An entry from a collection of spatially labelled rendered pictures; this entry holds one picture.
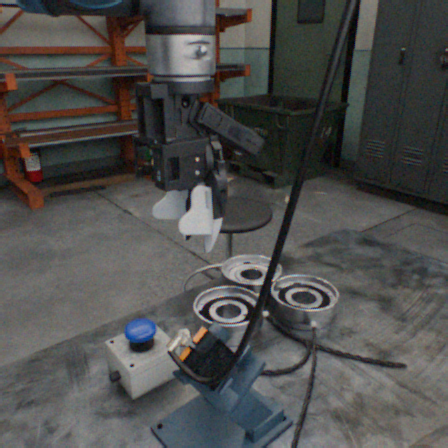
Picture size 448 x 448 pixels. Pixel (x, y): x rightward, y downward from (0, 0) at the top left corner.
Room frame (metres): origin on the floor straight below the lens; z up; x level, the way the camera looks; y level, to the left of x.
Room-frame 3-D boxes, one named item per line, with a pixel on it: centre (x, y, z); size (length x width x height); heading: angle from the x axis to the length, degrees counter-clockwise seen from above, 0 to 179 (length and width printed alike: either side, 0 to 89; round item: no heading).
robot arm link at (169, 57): (0.50, 0.04, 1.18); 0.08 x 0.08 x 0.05
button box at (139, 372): (0.43, 0.11, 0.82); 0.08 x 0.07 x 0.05; 128
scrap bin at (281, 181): (4.02, -0.50, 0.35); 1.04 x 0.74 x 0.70; 38
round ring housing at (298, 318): (0.57, -0.13, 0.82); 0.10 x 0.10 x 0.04
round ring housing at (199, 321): (0.53, -0.01, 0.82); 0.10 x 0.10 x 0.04
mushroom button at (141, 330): (0.43, 0.11, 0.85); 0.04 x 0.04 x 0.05
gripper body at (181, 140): (0.50, 0.05, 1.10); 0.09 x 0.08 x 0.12; 129
